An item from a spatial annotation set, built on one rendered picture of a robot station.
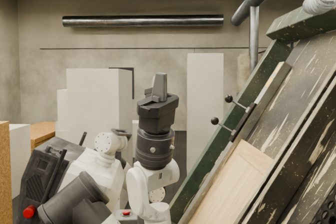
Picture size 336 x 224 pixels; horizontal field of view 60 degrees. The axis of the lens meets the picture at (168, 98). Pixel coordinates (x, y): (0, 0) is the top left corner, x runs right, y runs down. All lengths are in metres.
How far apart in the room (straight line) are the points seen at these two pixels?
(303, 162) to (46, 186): 0.75
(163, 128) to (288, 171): 0.38
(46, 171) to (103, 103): 2.47
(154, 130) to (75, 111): 2.92
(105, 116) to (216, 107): 2.08
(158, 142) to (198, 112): 4.18
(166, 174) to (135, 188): 0.08
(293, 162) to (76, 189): 0.57
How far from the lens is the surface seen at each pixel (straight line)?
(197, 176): 1.58
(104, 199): 0.85
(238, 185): 1.14
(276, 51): 1.62
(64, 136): 5.48
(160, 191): 1.32
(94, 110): 3.44
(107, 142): 0.97
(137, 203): 0.71
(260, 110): 1.34
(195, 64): 4.79
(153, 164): 0.67
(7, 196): 3.10
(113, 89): 3.37
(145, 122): 0.63
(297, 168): 0.87
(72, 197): 0.81
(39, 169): 0.99
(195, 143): 4.90
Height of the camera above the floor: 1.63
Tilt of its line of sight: 4 degrees down
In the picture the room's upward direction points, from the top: straight up
